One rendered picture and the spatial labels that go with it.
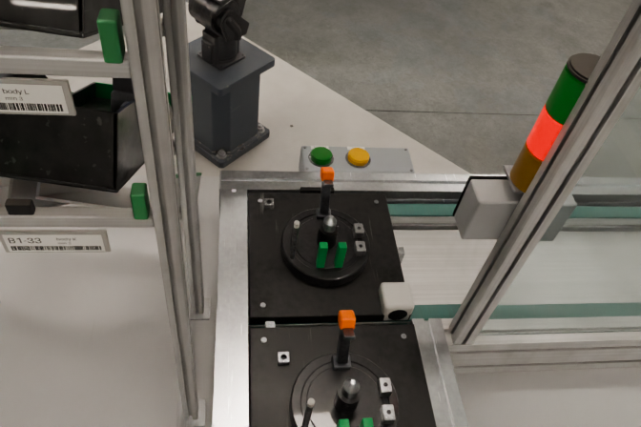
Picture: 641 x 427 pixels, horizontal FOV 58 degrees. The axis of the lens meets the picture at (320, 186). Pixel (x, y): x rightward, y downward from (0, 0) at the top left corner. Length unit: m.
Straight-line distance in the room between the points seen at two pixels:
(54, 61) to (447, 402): 0.66
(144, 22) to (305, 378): 0.53
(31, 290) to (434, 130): 2.04
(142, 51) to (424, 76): 2.69
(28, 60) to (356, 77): 2.56
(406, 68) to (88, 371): 2.43
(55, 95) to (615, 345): 0.86
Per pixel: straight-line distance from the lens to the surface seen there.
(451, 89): 3.00
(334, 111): 1.33
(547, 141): 0.63
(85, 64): 0.41
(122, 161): 0.54
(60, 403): 0.94
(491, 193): 0.69
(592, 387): 1.07
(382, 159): 1.09
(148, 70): 0.41
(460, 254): 1.04
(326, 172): 0.89
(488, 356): 0.95
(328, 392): 0.78
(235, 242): 0.94
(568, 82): 0.59
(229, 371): 0.83
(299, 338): 0.83
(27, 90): 0.43
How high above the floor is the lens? 1.70
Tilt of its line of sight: 47 degrees down
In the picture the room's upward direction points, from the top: 10 degrees clockwise
